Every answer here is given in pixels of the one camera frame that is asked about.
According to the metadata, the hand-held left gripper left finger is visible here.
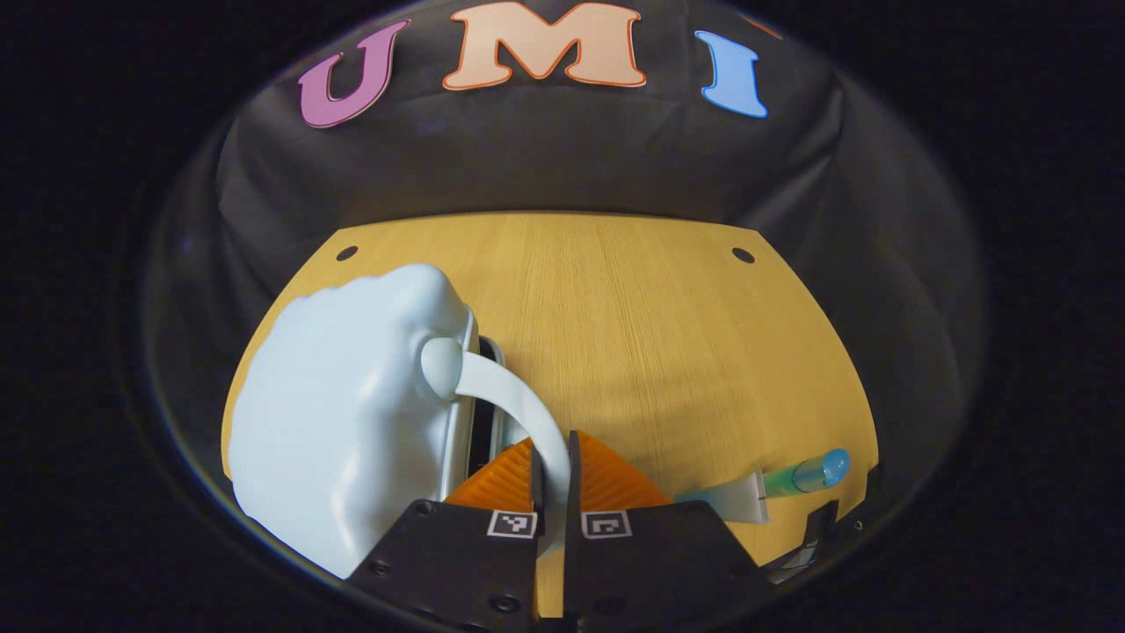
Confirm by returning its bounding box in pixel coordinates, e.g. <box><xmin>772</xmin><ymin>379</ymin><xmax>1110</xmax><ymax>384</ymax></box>
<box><xmin>345</xmin><ymin>435</ymin><xmax>548</xmax><ymax>633</ymax></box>

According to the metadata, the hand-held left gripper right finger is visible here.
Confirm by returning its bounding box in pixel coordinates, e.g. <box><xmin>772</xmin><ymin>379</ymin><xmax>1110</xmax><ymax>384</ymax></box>
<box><xmin>562</xmin><ymin>429</ymin><xmax>776</xmax><ymax>627</ymax></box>

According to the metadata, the green tube with blue cap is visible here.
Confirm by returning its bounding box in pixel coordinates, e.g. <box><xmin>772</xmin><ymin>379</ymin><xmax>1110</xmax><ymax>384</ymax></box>
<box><xmin>675</xmin><ymin>448</ymin><xmax>852</xmax><ymax>526</ymax></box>

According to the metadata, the light blue suitcase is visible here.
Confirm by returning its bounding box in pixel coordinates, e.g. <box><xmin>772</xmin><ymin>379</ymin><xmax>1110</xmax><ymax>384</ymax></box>
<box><xmin>227</xmin><ymin>262</ymin><xmax>572</xmax><ymax>581</ymax></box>

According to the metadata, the black backdrop cloth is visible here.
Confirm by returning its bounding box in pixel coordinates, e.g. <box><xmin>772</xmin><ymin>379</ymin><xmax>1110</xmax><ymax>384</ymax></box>
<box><xmin>141</xmin><ymin>0</ymin><xmax>990</xmax><ymax>564</ymax></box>

